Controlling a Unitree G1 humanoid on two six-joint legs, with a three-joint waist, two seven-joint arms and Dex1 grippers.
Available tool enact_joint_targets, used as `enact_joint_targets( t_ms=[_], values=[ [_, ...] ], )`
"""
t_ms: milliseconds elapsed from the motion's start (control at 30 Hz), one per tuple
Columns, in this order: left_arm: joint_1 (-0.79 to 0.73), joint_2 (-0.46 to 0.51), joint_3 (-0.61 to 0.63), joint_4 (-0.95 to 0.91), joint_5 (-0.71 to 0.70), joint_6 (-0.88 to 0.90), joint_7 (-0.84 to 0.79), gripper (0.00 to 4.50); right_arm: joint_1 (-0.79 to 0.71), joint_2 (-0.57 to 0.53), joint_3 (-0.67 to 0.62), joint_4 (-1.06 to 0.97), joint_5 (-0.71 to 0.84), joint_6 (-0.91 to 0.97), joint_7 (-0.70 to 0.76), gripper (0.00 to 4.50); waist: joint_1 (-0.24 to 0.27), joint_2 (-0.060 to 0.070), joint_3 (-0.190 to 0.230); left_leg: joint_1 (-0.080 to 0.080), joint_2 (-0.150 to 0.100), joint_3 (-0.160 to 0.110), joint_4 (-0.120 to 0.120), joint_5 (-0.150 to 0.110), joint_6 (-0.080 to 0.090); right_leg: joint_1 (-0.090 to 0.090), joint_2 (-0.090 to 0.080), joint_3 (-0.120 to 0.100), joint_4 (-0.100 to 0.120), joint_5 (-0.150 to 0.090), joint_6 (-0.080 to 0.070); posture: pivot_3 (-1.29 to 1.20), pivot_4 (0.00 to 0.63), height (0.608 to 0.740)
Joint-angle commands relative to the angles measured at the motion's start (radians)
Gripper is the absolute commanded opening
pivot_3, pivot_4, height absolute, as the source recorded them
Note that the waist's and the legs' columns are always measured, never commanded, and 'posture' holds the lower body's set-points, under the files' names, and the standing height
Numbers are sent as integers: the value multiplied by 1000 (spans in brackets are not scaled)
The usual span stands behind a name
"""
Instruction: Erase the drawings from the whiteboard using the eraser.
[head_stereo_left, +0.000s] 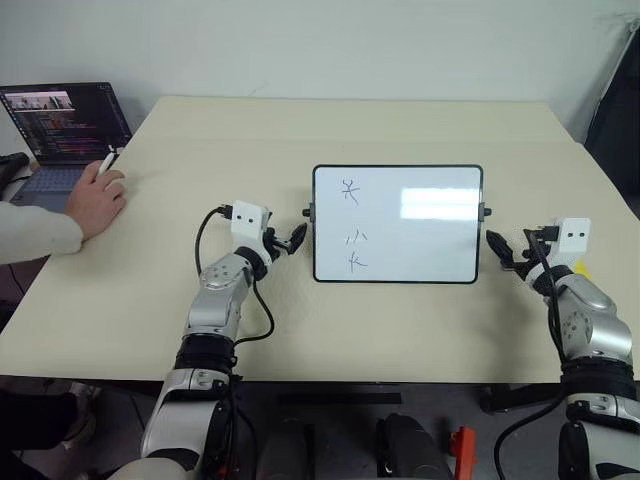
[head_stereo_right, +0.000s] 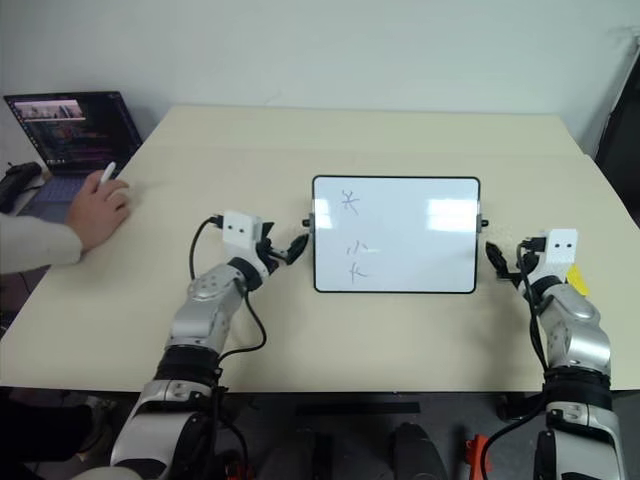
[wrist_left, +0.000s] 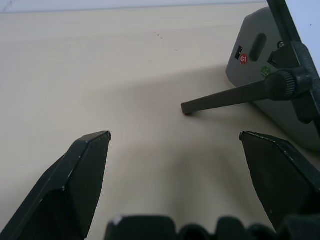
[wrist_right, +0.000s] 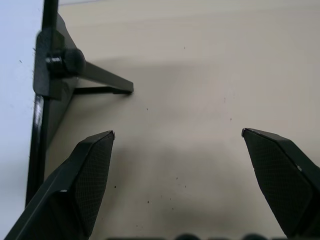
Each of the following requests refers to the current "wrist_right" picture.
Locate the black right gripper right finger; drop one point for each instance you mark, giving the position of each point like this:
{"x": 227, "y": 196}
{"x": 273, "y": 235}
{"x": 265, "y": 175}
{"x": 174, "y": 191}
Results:
{"x": 280, "y": 175}

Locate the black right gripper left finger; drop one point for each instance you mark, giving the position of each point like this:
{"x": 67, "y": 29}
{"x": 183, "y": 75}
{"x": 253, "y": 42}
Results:
{"x": 82, "y": 180}

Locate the black-framed whiteboard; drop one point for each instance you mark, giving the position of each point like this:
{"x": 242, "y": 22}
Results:
{"x": 15, "y": 100}

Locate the black metal stand frame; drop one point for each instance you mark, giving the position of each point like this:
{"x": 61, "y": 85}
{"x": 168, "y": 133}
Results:
{"x": 67, "y": 72}

